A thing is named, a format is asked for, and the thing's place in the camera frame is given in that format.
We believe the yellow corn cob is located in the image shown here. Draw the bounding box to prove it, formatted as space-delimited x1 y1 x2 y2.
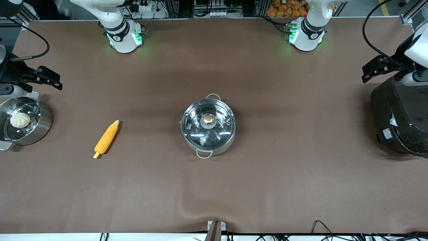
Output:
93 120 120 159

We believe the glass pot lid copper knob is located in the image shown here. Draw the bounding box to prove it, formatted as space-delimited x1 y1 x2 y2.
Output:
182 99 235 148

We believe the stainless steel steamer pot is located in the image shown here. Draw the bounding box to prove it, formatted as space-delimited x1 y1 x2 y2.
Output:
0 92 53 151

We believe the stainless steel cooking pot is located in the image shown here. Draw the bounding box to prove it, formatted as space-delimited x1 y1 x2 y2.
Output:
180 93 236 159

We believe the perforated steel steamer basket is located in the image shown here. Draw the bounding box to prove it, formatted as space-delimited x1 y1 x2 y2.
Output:
0 97 41 143

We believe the white steamed bun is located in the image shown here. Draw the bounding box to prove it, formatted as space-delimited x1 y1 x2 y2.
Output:
10 112 31 129

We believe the black rice cooker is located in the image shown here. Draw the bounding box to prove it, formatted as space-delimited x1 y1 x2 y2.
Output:
370 75 428 158

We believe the bag of orange buns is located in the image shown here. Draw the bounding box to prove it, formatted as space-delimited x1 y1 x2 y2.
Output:
266 0 309 18

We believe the brown table mat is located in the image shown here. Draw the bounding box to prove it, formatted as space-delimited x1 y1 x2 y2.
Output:
0 17 428 235

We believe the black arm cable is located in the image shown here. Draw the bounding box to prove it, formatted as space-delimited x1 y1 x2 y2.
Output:
362 0 402 65
11 19 50 63

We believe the aluminium frame profile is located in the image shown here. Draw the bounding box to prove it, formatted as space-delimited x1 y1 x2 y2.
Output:
401 0 428 24

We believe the black floor cable loop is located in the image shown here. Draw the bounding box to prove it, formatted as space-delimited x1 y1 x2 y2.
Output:
311 220 335 235

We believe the metal table bracket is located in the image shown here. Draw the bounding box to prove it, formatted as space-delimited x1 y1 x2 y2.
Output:
205 220 227 241

